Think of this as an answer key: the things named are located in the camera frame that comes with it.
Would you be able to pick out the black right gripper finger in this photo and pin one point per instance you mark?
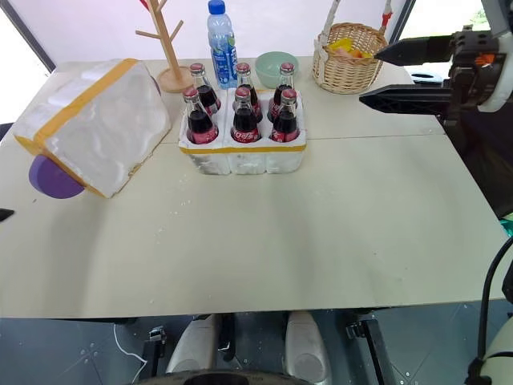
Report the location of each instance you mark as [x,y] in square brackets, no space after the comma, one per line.
[409,98]
[417,50]

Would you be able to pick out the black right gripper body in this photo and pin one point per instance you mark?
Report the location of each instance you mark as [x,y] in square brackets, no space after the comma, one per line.
[467,76]

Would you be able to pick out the glass cola bottle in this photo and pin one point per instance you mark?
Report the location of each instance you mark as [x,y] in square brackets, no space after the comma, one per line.
[285,124]
[206,94]
[201,126]
[245,78]
[245,124]
[285,78]

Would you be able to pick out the white foam box yellow tape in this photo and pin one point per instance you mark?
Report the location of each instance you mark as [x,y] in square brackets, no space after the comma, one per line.
[96,120]

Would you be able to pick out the white foam bottle crate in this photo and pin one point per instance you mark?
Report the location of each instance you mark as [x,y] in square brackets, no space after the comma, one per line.
[244,160]

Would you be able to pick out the orange toy fruit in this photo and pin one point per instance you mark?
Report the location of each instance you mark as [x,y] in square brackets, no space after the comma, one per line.
[360,53]

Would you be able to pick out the purple bowl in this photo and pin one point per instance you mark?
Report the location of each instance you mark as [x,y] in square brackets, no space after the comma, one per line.
[50,180]

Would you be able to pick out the yellow toy fruit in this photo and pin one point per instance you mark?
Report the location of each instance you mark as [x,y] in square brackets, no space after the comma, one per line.
[340,44]

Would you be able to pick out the light green bowl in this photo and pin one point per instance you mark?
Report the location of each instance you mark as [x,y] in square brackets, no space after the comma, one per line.
[270,66]

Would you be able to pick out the blue cap water bottle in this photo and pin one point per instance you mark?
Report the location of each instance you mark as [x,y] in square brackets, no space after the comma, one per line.
[221,48]

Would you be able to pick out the black table leg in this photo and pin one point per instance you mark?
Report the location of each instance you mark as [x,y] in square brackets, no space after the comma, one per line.
[154,345]
[374,349]

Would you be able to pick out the wooden mug tree stand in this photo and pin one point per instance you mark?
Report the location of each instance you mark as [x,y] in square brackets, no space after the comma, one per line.
[173,60]

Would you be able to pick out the grey robot leg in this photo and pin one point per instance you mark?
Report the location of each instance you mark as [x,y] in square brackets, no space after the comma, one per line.
[305,345]
[194,345]

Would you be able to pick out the dark rounded robot waist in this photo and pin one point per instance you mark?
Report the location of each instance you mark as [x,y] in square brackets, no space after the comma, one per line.
[224,379]

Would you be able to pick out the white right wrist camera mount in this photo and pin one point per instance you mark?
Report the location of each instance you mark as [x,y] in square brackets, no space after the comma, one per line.
[504,86]

